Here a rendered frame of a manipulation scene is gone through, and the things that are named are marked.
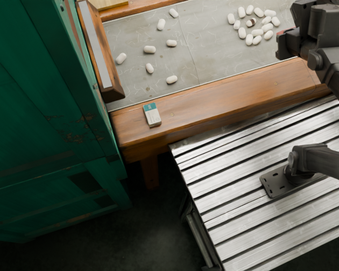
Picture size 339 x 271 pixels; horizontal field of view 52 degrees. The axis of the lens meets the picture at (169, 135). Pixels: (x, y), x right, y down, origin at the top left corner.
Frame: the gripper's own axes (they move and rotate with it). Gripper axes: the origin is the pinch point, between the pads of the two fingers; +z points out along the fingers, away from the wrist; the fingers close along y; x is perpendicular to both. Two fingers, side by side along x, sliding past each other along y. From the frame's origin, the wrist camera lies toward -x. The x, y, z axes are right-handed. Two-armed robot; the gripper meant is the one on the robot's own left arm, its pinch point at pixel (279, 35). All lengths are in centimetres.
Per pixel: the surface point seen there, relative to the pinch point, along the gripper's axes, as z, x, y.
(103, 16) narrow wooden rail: 27, -11, 43
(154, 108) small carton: -1.0, 9.9, 38.0
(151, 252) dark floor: 26, 91, 52
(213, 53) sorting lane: 12.4, 4.3, 14.9
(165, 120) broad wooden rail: -2.3, 13.7, 35.9
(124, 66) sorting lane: 15.4, 1.7, 41.9
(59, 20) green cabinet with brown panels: -46, -25, 51
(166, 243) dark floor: 27, 90, 44
